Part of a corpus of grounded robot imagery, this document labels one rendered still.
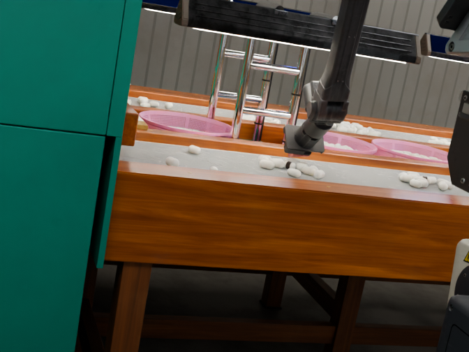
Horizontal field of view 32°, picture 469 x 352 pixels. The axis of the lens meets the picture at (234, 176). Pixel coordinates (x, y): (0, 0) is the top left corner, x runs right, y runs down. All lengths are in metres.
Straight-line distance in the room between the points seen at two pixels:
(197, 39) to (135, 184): 2.08
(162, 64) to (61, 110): 2.12
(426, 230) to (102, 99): 0.79
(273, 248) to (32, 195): 0.52
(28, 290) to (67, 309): 0.08
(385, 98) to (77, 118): 2.66
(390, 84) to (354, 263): 2.27
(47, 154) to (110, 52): 0.22
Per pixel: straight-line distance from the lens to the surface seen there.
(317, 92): 1.86
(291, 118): 2.17
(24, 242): 1.56
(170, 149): 1.98
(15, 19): 1.47
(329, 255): 1.77
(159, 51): 3.58
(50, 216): 1.54
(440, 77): 4.12
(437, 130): 3.12
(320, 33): 1.97
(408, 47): 2.08
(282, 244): 1.72
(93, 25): 1.48
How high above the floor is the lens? 1.14
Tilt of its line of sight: 13 degrees down
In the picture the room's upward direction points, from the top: 10 degrees clockwise
